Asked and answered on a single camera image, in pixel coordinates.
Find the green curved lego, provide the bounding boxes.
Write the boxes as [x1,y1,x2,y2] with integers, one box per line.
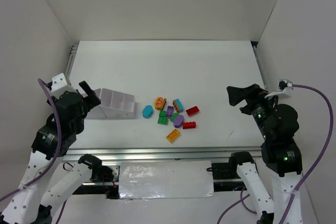
[157,116,169,125]

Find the teal rounded lego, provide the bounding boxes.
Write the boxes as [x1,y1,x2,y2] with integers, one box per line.
[142,105,153,119]

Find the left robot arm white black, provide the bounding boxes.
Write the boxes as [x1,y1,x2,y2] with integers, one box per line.
[1,78,113,223]

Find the yellow lego brick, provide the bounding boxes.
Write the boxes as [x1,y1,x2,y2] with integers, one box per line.
[166,129,180,143]

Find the brown teal lego brick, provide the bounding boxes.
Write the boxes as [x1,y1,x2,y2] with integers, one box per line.
[173,99,184,113]

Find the green square lego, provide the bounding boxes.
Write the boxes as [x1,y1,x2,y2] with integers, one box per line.
[159,110,166,117]

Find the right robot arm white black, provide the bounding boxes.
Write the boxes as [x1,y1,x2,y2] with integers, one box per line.
[227,84,302,223]

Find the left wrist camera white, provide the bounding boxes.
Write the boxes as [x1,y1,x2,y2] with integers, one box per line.
[51,73,76,99]

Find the aluminium front rail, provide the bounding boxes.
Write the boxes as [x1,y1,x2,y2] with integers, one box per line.
[64,147,261,162]

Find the silver foil tape panel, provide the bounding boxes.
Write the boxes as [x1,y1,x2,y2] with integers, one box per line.
[118,161,214,199]

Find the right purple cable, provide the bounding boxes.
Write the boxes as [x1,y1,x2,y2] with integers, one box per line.
[216,84,334,224]

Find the white divided container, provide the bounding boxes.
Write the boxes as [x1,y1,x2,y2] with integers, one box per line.
[86,88,136,119]

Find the brown long lego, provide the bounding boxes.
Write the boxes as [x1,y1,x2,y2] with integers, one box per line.
[160,98,166,110]

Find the purple flat lego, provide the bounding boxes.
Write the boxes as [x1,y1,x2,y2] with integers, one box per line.
[165,105,174,118]

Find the lilac rounded lego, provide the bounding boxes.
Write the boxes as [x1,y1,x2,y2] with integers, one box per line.
[173,114,184,128]

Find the green rounded lego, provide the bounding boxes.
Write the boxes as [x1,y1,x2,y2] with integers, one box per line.
[170,112,179,122]

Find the red lego brick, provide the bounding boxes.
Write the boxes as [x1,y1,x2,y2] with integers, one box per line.
[182,122,196,129]
[186,106,199,116]

